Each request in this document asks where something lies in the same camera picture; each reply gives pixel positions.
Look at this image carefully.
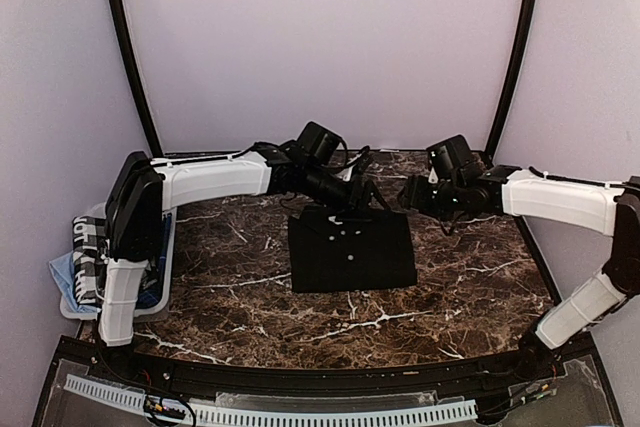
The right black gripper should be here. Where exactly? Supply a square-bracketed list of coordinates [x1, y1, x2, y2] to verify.
[398, 174, 464, 221]

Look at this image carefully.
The black long sleeve shirt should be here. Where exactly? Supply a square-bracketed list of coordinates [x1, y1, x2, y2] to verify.
[287, 206, 417, 293]

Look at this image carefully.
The grey plastic laundry basket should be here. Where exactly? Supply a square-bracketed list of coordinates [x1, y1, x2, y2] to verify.
[49, 203, 177, 321]

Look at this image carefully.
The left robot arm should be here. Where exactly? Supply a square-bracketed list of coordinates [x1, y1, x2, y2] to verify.
[97, 121, 381, 383]

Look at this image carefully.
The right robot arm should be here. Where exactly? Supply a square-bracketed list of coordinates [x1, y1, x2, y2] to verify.
[398, 135, 639, 381]

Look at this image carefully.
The dark blue shirt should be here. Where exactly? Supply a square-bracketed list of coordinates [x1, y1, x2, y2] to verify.
[136, 214, 172, 309]

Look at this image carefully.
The black white plaid shirt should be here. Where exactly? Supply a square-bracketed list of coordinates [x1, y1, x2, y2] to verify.
[72, 216, 107, 307]

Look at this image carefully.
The light blue shirt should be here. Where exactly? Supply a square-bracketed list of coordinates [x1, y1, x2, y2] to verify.
[48, 252, 79, 319]

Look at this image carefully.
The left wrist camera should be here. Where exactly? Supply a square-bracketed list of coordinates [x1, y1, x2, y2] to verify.
[334, 146, 372, 182]

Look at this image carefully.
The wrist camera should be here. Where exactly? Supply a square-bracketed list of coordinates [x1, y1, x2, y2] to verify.
[334, 146, 372, 182]
[427, 165, 439, 185]

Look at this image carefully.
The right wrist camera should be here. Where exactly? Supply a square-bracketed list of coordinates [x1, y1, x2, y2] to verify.
[427, 165, 439, 185]

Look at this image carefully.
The black front rail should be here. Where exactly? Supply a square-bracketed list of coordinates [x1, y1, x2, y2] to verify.
[54, 336, 565, 399]

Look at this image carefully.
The right black frame post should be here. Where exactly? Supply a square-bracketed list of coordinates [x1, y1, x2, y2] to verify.
[484, 0, 536, 161]

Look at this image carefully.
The white slotted cable duct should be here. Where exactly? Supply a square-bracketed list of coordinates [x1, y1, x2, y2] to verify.
[63, 374, 478, 426]

